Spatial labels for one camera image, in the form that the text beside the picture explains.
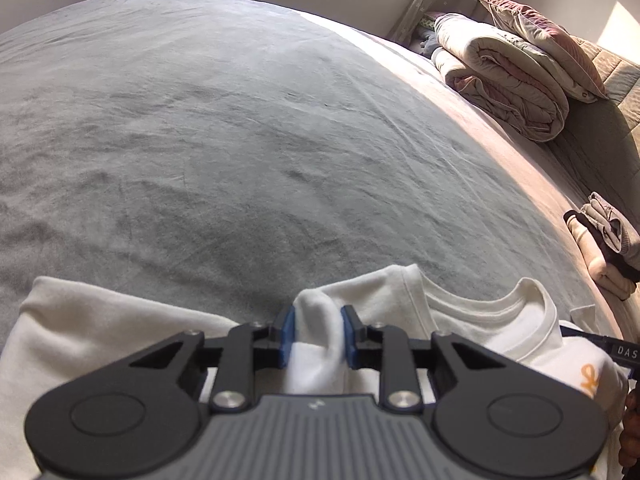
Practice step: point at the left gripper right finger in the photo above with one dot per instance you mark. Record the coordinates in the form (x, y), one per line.
(386, 349)

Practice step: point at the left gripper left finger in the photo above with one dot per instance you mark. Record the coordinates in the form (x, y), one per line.
(246, 350)

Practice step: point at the white Winnie the Pooh sweatshirt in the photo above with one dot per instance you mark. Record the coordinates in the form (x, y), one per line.
(66, 329)

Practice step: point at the person's right hand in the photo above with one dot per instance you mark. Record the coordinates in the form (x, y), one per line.
(630, 437)

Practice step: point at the folded beige garment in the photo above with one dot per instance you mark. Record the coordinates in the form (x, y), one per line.
(603, 273)

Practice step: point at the folded grey sweater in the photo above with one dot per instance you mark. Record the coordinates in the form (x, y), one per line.
(617, 231)

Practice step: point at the grey quilted headboard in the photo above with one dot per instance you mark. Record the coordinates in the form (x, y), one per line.
(599, 146)

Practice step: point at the grey bed sheet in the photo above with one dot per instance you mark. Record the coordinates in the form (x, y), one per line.
(223, 155)

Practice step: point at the folded beige pink comforter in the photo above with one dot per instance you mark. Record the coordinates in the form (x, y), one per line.
(513, 81)

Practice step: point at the pink grey pillow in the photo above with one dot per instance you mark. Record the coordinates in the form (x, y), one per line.
(524, 21)

